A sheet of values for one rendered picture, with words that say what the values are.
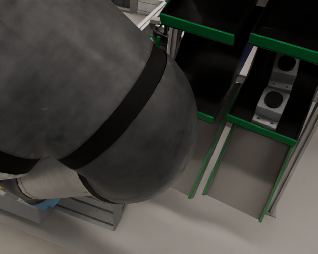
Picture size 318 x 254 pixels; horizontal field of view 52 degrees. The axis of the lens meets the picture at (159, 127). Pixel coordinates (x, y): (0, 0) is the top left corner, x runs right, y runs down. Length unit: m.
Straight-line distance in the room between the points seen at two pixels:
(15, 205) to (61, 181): 0.42
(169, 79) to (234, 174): 0.55
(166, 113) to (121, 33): 0.06
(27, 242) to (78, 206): 0.14
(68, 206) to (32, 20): 0.68
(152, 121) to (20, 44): 0.09
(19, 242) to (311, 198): 0.78
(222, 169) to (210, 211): 0.18
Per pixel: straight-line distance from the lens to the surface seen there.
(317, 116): 0.74
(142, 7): 1.98
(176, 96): 0.22
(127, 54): 0.21
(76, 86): 0.19
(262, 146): 0.75
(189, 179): 0.74
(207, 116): 0.60
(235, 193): 0.75
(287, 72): 0.64
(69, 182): 0.38
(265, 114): 0.60
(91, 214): 0.81
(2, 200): 0.82
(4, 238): 0.86
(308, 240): 0.94
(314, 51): 0.53
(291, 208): 0.99
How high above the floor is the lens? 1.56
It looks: 40 degrees down
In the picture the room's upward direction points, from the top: 7 degrees clockwise
